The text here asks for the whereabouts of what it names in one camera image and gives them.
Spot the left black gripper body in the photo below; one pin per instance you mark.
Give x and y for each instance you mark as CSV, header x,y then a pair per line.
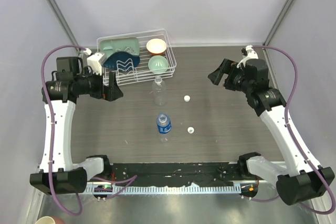
x,y
96,88

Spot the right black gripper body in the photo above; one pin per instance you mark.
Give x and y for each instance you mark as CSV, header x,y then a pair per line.
x,y
234,81

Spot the white bottle cap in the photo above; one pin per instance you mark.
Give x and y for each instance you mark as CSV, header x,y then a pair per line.
x,y
190,130
187,98

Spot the blue label water bottle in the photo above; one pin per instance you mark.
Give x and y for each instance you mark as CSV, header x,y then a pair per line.
x,y
164,127

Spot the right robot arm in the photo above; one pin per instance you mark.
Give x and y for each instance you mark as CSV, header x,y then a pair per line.
x,y
303,178

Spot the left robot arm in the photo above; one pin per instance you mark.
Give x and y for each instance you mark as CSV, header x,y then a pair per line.
x,y
57,172

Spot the clear unlabelled plastic bottle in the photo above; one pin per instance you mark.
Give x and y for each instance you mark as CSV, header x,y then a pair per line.
x,y
159,91

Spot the dark blue leaf plate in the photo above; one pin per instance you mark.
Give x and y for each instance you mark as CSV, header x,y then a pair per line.
x,y
120,62

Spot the light green divided plate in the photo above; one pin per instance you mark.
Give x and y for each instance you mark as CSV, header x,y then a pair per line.
x,y
127,44

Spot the light green bowl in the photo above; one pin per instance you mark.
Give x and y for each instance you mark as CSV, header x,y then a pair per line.
x,y
158,64

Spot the orange white bowl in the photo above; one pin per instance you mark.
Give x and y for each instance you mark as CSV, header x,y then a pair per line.
x,y
156,46

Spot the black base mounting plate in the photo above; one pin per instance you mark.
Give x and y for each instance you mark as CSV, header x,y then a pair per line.
x,y
207,174

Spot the pink cup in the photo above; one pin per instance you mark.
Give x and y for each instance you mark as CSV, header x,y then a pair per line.
x,y
57,220

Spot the beige paper cup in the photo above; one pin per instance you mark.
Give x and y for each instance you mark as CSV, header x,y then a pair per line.
x,y
44,220

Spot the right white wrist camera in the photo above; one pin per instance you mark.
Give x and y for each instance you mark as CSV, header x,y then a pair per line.
x,y
247,53

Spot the white wire dish rack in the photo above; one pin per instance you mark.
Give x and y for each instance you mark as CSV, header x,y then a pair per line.
x,y
142,72

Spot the white slotted cable duct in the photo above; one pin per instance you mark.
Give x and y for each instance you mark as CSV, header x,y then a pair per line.
x,y
102,189

